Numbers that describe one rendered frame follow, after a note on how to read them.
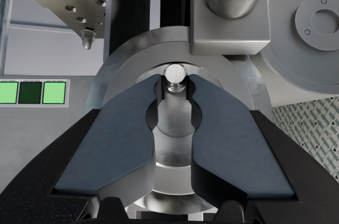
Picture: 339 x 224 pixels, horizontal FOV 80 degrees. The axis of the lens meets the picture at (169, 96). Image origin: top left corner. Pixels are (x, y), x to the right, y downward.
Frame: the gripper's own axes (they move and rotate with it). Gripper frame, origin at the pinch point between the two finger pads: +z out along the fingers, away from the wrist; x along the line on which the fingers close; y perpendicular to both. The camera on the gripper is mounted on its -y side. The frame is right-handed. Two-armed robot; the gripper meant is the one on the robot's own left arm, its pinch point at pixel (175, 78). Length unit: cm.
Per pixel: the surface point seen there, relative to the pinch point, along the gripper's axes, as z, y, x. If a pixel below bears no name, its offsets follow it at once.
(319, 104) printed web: 10.8, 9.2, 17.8
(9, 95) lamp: 30, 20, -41
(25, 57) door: 144, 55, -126
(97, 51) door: 161, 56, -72
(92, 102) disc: 2.3, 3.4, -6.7
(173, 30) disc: 6.2, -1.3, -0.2
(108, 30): 6.9, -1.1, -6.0
